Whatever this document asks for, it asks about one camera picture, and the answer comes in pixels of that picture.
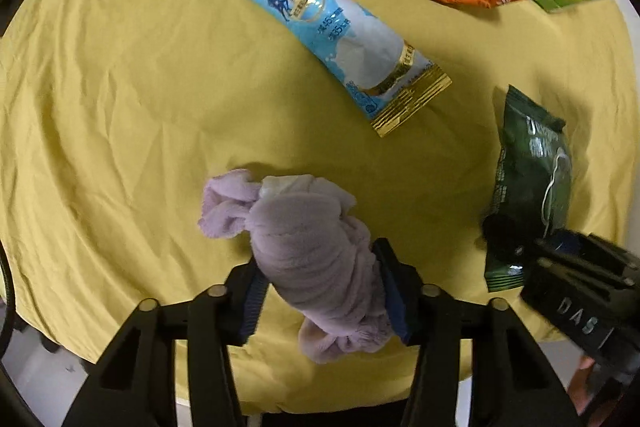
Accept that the dark green snack packet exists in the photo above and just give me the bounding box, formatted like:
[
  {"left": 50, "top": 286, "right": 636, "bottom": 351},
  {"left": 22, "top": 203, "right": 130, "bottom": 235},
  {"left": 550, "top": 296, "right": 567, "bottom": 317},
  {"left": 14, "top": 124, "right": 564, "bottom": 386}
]
[{"left": 484, "top": 84, "right": 573, "bottom": 293}]

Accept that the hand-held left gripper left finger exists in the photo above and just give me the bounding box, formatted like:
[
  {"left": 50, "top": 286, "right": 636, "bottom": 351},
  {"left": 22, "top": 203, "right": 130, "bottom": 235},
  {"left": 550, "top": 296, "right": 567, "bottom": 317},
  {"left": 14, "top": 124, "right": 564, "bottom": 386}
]
[{"left": 61, "top": 257, "right": 271, "bottom": 427}]

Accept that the person's right hand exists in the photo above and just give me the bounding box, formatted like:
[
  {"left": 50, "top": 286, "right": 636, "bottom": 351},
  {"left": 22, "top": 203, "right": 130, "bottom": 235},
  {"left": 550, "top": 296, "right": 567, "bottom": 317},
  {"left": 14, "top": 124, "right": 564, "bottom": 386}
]
[{"left": 566, "top": 353, "right": 602, "bottom": 417}]

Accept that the light blue milk powder packet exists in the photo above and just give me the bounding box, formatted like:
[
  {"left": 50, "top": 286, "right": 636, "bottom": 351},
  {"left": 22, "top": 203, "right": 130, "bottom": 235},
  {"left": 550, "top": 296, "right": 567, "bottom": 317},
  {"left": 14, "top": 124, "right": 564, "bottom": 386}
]
[{"left": 167, "top": 0, "right": 453, "bottom": 138}]

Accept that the black cable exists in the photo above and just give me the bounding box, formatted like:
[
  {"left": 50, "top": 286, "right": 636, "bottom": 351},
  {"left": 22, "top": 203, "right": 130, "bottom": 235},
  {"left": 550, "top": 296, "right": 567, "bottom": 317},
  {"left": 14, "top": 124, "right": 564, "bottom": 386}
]
[{"left": 0, "top": 239, "right": 17, "bottom": 360}]

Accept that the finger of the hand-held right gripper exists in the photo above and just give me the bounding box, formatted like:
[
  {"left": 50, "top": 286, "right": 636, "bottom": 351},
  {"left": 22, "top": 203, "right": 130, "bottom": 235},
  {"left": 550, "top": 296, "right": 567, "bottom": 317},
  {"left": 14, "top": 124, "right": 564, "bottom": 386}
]
[{"left": 481, "top": 213, "right": 640, "bottom": 290}]

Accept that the yellow tablecloth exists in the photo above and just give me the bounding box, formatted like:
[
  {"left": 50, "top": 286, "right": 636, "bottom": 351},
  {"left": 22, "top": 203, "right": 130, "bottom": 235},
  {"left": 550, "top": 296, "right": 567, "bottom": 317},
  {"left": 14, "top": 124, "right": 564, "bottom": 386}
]
[{"left": 0, "top": 0, "right": 637, "bottom": 416}]

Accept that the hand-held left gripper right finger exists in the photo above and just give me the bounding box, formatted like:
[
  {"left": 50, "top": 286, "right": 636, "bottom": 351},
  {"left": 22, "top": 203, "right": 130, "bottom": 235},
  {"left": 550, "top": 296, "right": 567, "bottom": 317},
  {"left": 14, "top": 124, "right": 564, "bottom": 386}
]
[{"left": 371, "top": 238, "right": 583, "bottom": 427}]

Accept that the purple fuzzy sock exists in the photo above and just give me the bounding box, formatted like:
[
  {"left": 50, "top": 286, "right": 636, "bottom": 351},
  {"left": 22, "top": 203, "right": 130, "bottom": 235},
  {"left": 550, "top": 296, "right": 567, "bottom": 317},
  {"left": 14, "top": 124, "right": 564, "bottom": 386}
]
[{"left": 197, "top": 169, "right": 394, "bottom": 365}]

